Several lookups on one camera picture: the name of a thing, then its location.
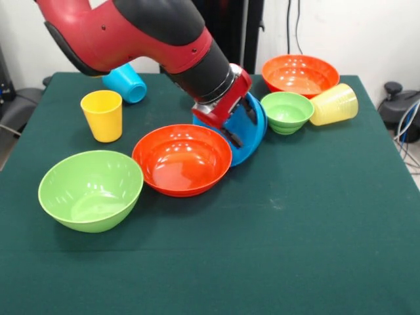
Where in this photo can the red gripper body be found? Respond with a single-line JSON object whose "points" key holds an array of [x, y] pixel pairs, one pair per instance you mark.
{"points": [[229, 101]]}

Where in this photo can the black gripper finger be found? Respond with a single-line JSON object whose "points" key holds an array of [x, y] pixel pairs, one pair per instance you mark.
{"points": [[233, 138], [251, 111]]}

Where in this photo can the large light blue bowl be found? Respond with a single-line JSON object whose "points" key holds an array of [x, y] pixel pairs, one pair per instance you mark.
{"points": [[249, 141]]}

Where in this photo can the orange bowl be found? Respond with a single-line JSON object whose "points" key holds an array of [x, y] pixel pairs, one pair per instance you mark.
{"points": [[300, 78], [182, 164]]}

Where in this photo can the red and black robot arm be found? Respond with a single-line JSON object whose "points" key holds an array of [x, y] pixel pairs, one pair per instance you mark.
{"points": [[131, 33]]}

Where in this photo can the small green bowl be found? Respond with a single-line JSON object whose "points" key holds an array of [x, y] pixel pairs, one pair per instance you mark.
{"points": [[287, 113]]}

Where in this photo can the translucent yellow cup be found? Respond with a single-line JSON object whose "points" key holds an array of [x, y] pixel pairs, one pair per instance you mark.
{"points": [[334, 105]]}

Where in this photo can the light blue cup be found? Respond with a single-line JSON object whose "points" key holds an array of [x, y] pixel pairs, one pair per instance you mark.
{"points": [[131, 85]]}

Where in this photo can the dark green tablecloth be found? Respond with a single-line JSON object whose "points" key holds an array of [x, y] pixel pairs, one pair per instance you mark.
{"points": [[229, 246]]}

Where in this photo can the opaque yellow cup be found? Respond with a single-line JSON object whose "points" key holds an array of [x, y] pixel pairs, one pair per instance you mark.
{"points": [[102, 121]]}

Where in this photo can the black chair base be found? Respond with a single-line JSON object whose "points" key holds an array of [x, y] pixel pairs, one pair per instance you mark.
{"points": [[393, 105]]}

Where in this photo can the large green bowl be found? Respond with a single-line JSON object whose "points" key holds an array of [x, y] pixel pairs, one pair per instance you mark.
{"points": [[88, 197]]}

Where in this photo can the black chair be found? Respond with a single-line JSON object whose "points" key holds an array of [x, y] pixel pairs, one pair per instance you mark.
{"points": [[23, 105]]}

